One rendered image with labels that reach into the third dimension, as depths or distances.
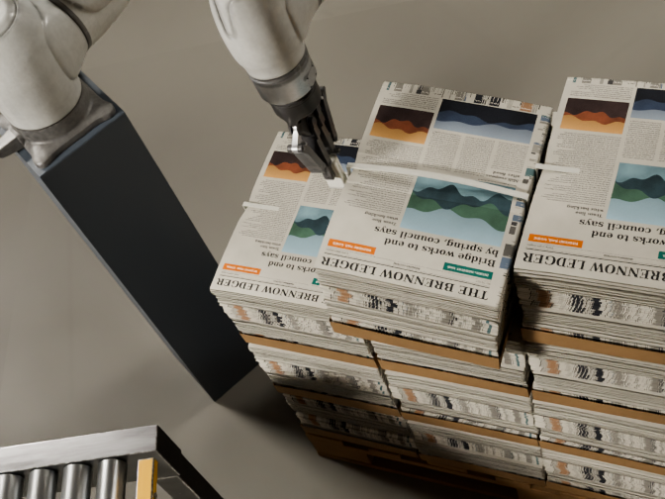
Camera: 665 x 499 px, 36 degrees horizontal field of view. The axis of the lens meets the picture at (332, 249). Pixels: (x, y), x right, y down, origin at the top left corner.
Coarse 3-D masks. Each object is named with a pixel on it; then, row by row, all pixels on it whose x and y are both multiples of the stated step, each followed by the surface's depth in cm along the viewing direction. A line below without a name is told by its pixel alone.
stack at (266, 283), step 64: (256, 192) 197; (320, 192) 194; (256, 256) 189; (256, 320) 194; (320, 320) 184; (320, 384) 213; (384, 384) 201; (448, 384) 191; (512, 384) 184; (576, 384) 175; (640, 384) 169; (320, 448) 250; (448, 448) 221; (512, 448) 209; (576, 448) 199; (640, 448) 187
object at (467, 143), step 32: (384, 96) 169; (416, 96) 168; (448, 96) 167; (480, 96) 166; (384, 128) 166; (416, 128) 165; (448, 128) 164; (480, 128) 163; (512, 128) 162; (544, 128) 161; (416, 160) 162; (448, 160) 161; (480, 160) 160; (512, 160) 159; (544, 160) 169
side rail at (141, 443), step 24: (120, 432) 179; (144, 432) 178; (0, 456) 182; (24, 456) 181; (48, 456) 179; (72, 456) 178; (96, 456) 177; (120, 456) 177; (144, 456) 177; (168, 456) 180; (96, 480) 185
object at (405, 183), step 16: (368, 160) 163; (384, 160) 163; (400, 160) 162; (352, 176) 162; (368, 176) 162; (384, 176) 161; (400, 176) 160; (416, 176) 160; (464, 176) 158; (480, 176) 158; (496, 176) 158; (416, 192) 158; (432, 192) 158; (448, 192) 157; (464, 192) 157; (480, 192) 156; (496, 192) 156; (528, 192) 156; (496, 208) 154; (512, 208) 154; (528, 208) 160
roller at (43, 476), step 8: (32, 472) 179; (40, 472) 178; (48, 472) 179; (56, 472) 181; (32, 480) 178; (40, 480) 177; (48, 480) 178; (56, 480) 180; (32, 488) 177; (40, 488) 177; (48, 488) 177; (56, 488) 180; (32, 496) 176; (40, 496) 176; (48, 496) 177
